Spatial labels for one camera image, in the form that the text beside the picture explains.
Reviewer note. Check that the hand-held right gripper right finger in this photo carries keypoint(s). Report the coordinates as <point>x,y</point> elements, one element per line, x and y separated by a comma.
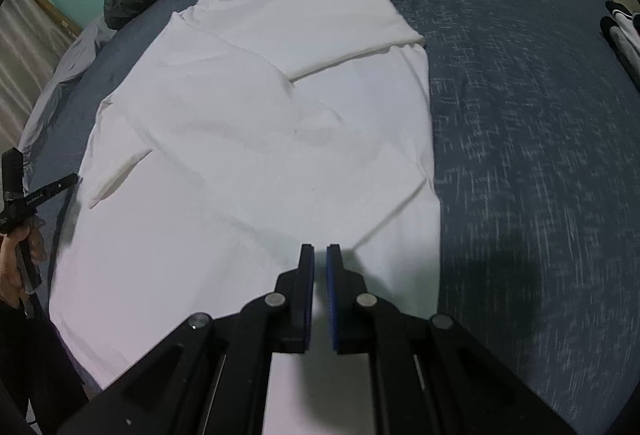
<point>332,295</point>

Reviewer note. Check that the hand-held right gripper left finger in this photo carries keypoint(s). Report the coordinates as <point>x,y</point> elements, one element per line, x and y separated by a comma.
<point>307,285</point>

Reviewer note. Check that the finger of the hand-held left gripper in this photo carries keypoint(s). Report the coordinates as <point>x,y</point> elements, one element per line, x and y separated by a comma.
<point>52,189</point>

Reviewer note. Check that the white long-sleeve shirt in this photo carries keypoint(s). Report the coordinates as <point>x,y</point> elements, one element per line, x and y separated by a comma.
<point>250,115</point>

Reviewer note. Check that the person's left forearm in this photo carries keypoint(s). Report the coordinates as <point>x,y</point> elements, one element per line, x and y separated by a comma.
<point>35,355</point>

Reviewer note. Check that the person's left hand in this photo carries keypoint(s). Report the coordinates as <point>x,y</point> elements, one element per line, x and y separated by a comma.
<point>9,270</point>

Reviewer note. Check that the beige curtain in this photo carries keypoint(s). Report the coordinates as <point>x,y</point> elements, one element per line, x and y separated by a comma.
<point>20,65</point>

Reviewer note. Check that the light grey bed sheet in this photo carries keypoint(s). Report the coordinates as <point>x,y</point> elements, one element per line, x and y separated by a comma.
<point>75,60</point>

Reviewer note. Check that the wooden trim strip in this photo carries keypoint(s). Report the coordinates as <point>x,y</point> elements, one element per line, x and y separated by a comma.
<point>55,10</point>

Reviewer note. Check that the blue woven bedspread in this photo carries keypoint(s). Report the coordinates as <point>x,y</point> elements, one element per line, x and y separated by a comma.
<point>525,115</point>

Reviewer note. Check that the black and white garment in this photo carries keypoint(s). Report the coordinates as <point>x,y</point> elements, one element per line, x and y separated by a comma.
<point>627,40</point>

